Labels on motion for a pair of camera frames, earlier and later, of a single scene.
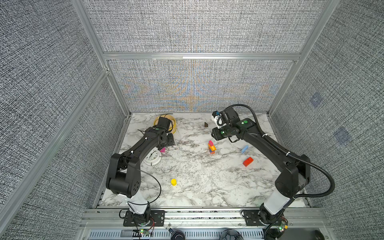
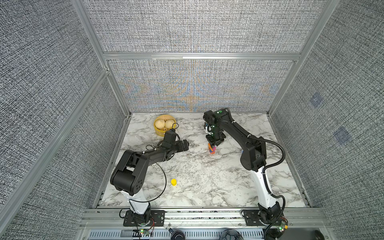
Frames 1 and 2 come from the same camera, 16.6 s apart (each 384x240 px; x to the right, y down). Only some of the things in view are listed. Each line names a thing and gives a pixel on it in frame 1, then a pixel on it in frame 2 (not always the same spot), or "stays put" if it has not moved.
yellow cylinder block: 173,182 stays put
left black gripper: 171,141 → 181,148
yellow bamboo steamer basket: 170,117 stays put
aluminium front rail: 202,219 stays put
